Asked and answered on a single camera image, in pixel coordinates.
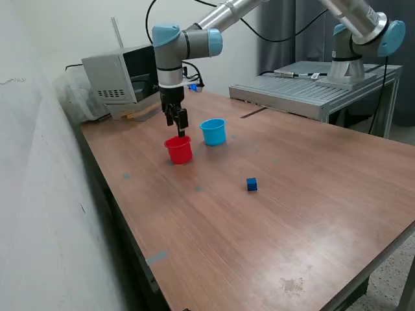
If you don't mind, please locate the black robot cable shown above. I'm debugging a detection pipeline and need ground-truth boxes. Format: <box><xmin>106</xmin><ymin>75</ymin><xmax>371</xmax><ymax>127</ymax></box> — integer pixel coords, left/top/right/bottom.
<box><xmin>145</xmin><ymin>0</ymin><xmax>389</xmax><ymax>134</ymax></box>

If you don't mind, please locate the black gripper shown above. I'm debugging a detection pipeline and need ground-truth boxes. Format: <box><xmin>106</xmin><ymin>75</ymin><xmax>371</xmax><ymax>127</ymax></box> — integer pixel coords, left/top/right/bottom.
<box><xmin>158</xmin><ymin>86</ymin><xmax>189</xmax><ymax>139</ymax></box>

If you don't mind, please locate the blue plastic bucket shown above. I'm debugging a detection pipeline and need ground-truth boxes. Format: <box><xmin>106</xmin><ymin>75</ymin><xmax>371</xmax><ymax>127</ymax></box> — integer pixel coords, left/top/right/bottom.
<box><xmin>199</xmin><ymin>118</ymin><xmax>227</xmax><ymax>146</ymax></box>

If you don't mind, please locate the cable with silver connector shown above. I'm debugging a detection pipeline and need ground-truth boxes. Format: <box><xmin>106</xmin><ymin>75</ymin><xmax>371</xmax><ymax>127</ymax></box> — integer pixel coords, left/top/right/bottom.
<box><xmin>259</xmin><ymin>69</ymin><xmax>329</xmax><ymax>80</ymax></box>

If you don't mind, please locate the silver microwave oven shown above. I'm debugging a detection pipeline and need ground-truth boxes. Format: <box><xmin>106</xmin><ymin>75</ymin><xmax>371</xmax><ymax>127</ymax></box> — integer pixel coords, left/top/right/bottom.
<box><xmin>80</xmin><ymin>43</ymin><xmax>161</xmax><ymax>105</ymax></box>

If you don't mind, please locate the black tape strip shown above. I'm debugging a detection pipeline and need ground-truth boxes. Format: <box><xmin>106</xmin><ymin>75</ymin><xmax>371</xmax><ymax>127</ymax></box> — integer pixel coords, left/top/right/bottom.
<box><xmin>239</xmin><ymin>108</ymin><xmax>267</xmax><ymax>119</ymax></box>

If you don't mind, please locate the dark grey curtain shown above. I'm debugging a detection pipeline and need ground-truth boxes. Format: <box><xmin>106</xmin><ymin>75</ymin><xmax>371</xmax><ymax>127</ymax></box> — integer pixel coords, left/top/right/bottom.
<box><xmin>257</xmin><ymin>0</ymin><xmax>415</xmax><ymax>137</ymax></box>

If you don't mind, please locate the long blue tape strip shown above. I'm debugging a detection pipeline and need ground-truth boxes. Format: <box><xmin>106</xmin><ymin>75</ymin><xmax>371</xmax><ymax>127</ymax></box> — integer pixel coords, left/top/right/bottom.
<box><xmin>145</xmin><ymin>249</ymin><xmax>169</xmax><ymax>266</ymax></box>

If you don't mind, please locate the thin white rod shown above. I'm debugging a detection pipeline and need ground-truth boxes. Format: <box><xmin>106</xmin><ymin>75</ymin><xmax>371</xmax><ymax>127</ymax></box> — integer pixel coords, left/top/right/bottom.
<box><xmin>110</xmin><ymin>16</ymin><xmax>125</xmax><ymax>52</ymax></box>

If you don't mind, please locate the red plastic bucket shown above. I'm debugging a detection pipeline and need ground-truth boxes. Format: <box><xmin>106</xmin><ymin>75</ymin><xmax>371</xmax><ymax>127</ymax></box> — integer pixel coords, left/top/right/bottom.
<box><xmin>163</xmin><ymin>135</ymin><xmax>193</xmax><ymax>165</ymax></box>

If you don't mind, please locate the clear plastic bag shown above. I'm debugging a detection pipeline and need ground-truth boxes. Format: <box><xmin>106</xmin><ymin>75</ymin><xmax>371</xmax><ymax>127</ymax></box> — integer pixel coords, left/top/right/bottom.
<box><xmin>53</xmin><ymin>69</ymin><xmax>111</xmax><ymax>126</ymax></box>

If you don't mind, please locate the aluminium robot base platform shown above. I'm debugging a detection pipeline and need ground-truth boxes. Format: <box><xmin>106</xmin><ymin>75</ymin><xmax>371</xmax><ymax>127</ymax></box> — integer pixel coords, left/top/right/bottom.
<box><xmin>228</xmin><ymin>60</ymin><xmax>403</xmax><ymax>139</ymax></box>

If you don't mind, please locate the light wooden stick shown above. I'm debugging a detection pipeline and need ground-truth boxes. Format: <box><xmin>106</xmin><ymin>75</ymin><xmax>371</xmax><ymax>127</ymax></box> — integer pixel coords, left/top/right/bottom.
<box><xmin>119</xmin><ymin>102</ymin><xmax>163</xmax><ymax>120</ymax></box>

